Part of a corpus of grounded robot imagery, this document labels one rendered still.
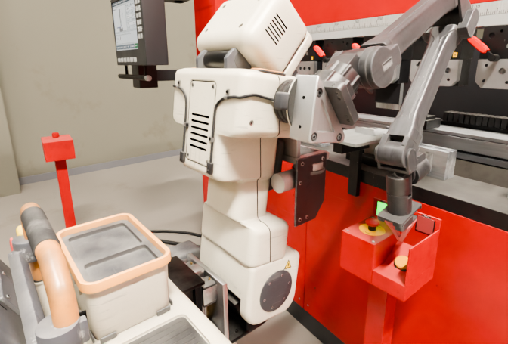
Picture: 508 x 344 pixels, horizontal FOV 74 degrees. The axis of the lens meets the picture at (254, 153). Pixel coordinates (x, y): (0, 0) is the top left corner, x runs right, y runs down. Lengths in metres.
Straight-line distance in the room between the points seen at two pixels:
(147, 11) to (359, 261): 1.44
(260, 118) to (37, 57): 3.77
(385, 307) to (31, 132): 3.86
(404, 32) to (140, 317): 0.74
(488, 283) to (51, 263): 1.04
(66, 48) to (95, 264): 3.76
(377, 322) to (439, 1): 0.87
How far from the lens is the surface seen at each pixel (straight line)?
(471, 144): 1.49
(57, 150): 2.36
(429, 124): 1.51
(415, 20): 0.83
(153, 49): 1.82
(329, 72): 0.62
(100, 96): 4.40
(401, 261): 1.04
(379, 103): 1.37
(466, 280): 1.19
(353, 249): 1.03
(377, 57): 0.67
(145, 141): 4.64
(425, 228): 1.06
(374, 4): 1.36
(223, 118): 0.64
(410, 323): 1.38
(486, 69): 1.15
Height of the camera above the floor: 1.25
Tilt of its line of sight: 15 degrees down
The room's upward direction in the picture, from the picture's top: straight up
